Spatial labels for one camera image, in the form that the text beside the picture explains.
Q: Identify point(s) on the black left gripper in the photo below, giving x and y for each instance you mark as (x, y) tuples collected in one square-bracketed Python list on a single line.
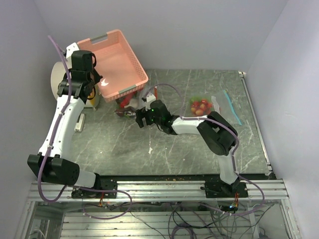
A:
[(97, 76)]

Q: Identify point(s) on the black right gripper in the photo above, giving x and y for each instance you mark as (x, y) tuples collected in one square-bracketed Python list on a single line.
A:
[(141, 113)]

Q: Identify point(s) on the orange zip bag with vegetables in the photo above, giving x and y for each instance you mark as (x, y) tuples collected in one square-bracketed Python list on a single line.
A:
[(128, 104)]

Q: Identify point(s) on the pink perforated plastic basket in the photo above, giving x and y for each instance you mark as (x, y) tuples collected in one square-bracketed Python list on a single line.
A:
[(121, 71)]

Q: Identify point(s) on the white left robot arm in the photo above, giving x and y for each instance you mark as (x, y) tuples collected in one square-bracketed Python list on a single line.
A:
[(51, 164)]

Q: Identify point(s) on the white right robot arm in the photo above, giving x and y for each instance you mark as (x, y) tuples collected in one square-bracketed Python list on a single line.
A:
[(220, 137)]

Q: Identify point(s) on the blue zip bag with strawberries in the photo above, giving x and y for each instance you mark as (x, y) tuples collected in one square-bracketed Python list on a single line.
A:
[(219, 102)]

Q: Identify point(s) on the round white drawer organizer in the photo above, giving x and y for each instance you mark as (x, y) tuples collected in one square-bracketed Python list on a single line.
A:
[(57, 75)]

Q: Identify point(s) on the small white rectangular device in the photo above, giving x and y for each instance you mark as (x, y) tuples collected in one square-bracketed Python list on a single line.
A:
[(80, 123)]

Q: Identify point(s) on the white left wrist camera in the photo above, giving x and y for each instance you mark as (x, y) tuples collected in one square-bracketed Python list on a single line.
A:
[(70, 49)]

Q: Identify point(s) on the aluminium frame rail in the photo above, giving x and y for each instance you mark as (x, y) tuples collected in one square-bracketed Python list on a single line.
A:
[(165, 191)]

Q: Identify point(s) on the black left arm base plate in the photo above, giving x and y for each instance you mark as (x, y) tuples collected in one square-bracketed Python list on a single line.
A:
[(106, 190)]

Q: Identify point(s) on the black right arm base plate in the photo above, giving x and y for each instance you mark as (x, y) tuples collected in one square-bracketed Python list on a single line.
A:
[(218, 189)]

